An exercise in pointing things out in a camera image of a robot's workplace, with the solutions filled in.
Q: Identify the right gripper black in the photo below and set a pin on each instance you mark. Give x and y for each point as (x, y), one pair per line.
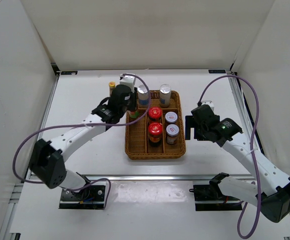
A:
(189, 123)

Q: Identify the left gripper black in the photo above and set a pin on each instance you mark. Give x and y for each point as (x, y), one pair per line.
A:
(133, 96)

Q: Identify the blue-label pellet jar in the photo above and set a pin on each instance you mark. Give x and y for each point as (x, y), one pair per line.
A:
(143, 97)
(164, 95)

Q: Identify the white-lid spice jar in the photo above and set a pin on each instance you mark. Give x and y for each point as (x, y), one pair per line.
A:
(172, 132)
(171, 118)

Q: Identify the yellow-cap sauce bottle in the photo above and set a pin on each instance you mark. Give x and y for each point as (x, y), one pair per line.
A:
(112, 86)
(134, 114)

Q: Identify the red-lid chili jar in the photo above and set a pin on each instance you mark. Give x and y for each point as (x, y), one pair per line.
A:
(155, 131)
(154, 115)

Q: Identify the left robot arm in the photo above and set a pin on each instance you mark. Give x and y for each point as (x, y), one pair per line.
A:
(48, 158)

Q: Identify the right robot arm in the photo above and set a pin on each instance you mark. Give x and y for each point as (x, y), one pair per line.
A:
(272, 192)

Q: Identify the wicker basket tray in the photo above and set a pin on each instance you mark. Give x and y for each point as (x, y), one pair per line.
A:
(137, 145)

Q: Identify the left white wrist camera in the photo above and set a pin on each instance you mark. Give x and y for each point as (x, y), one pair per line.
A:
(128, 81)

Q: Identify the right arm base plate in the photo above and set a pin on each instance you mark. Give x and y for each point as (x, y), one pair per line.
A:
(206, 201)

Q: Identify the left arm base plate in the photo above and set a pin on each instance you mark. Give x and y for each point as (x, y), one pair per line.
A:
(94, 197)

